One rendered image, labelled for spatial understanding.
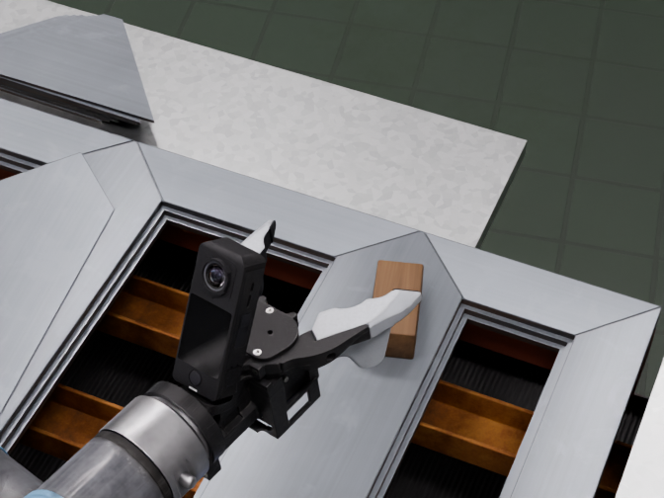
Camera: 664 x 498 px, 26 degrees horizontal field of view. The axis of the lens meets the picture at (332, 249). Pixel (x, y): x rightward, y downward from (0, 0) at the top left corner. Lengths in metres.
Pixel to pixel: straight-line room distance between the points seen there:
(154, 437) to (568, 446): 0.85
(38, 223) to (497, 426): 0.69
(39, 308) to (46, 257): 0.09
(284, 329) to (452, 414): 0.94
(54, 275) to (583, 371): 0.70
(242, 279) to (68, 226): 1.02
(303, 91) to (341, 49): 1.22
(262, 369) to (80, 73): 1.31
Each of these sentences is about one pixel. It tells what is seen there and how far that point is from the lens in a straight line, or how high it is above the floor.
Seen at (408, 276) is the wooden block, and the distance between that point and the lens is 1.85.
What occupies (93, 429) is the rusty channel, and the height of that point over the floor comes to 0.68.
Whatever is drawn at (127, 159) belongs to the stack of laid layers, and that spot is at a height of 0.84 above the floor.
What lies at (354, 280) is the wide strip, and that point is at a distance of 1.91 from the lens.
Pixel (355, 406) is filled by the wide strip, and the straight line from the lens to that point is 1.79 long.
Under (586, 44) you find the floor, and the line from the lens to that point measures 3.59.
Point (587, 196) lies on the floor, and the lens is 3.22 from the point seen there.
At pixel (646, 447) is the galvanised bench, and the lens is 1.54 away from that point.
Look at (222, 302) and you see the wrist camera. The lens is 1.02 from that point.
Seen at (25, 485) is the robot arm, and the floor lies 1.37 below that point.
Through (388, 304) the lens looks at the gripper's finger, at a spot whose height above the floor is 1.47.
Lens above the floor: 2.31
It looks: 49 degrees down
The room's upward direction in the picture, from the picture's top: straight up
